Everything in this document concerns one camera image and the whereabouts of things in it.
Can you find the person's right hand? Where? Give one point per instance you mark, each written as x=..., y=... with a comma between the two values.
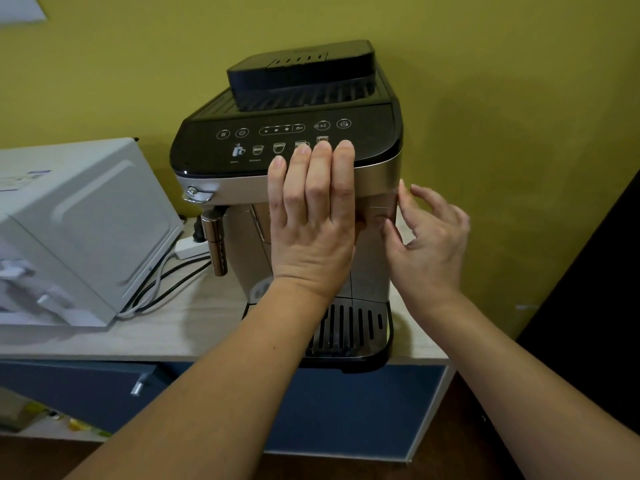
x=430, y=254

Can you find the person's left hand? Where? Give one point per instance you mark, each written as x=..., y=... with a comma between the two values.
x=312, y=239

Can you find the person's right thumb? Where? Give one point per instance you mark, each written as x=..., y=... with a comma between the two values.
x=392, y=232

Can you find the person's right middle finger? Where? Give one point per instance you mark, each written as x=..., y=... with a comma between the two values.
x=430, y=197

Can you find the person's left little finger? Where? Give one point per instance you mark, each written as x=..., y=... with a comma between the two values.
x=277, y=189

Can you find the person's left middle finger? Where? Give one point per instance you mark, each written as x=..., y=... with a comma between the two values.
x=320, y=172

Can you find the silver black coffee machine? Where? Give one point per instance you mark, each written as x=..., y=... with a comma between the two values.
x=220, y=144

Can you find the person's left forearm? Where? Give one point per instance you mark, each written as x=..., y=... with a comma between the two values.
x=210, y=394

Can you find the person's right forearm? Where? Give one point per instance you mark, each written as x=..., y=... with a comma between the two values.
x=515, y=389

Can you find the silver steam wand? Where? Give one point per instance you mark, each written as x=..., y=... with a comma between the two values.
x=217, y=244

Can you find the black power plug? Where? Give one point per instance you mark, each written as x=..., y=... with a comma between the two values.
x=198, y=228

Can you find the black bean hopper lid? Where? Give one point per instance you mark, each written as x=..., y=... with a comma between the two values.
x=300, y=74

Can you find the white power strip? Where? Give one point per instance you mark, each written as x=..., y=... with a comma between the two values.
x=191, y=248

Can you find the black drip tray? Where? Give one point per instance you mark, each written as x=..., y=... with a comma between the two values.
x=355, y=339

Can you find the white microwave oven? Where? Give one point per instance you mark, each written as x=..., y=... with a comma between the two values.
x=100, y=219

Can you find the blue cabinet door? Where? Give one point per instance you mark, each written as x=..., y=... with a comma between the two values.
x=75, y=394
x=350, y=414

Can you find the white plastic object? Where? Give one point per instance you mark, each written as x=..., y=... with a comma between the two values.
x=30, y=287

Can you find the white paper sheet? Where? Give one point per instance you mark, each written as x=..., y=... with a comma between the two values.
x=20, y=7

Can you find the yellow green packet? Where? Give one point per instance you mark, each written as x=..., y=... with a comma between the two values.
x=22, y=412

